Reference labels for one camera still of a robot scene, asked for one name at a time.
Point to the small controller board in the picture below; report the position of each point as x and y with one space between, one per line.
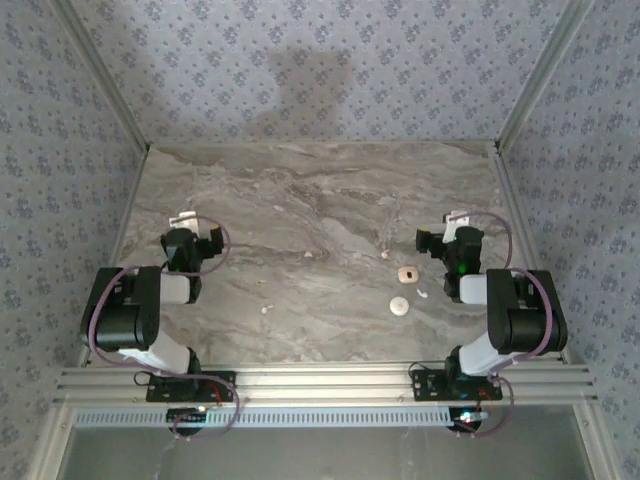
182 414
465 416

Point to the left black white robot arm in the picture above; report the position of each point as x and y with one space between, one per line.
120 320

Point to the white round plastic case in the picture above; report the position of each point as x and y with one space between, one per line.
399 306

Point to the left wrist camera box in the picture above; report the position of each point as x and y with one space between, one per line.
182 220

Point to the aluminium frame post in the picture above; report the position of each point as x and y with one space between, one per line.
104 75
542 75

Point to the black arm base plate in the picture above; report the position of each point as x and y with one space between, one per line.
425 385
220 385

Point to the thin aluminium table edge rail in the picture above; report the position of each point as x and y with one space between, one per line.
320 144

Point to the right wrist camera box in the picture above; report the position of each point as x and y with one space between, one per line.
451 225

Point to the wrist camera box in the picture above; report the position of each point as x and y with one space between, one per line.
182 220
451 225

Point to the aluminium mounting rail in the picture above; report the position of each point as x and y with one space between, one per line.
320 382

